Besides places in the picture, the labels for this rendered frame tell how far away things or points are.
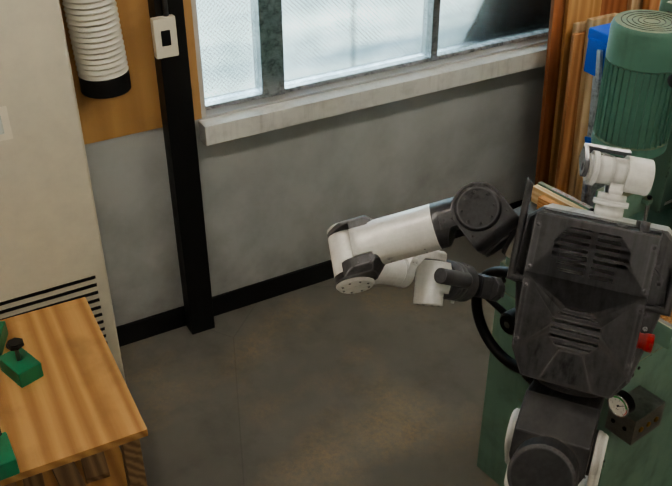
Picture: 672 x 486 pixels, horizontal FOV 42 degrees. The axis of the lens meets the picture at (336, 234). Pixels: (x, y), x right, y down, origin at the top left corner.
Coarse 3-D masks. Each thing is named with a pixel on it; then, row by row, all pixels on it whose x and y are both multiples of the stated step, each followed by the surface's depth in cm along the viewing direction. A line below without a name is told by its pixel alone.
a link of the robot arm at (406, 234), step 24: (360, 216) 171; (384, 216) 170; (408, 216) 166; (360, 240) 167; (384, 240) 166; (408, 240) 165; (432, 240) 164; (360, 264) 167; (384, 264) 170; (336, 288) 173; (360, 288) 174
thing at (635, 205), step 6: (630, 198) 220; (636, 198) 222; (594, 204) 223; (630, 204) 221; (636, 204) 223; (642, 204) 225; (624, 210) 221; (630, 210) 222; (636, 210) 224; (624, 216) 222
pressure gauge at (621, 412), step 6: (618, 396) 213; (624, 396) 213; (630, 396) 213; (612, 402) 216; (618, 402) 214; (624, 402) 212; (630, 402) 212; (612, 408) 216; (618, 408) 215; (624, 408) 213; (630, 408) 212; (618, 414) 215; (624, 414) 214
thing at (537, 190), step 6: (534, 186) 248; (540, 186) 248; (534, 192) 248; (540, 192) 246; (546, 192) 245; (552, 192) 245; (534, 198) 249; (552, 198) 243; (558, 198) 242; (564, 198) 242; (564, 204) 240; (570, 204) 239; (576, 204) 239
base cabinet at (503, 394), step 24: (504, 336) 251; (648, 360) 223; (504, 384) 259; (528, 384) 250; (648, 384) 230; (504, 408) 263; (504, 432) 266; (480, 456) 282; (504, 456) 270; (624, 456) 241; (648, 456) 252; (600, 480) 239; (624, 480) 249; (648, 480) 260
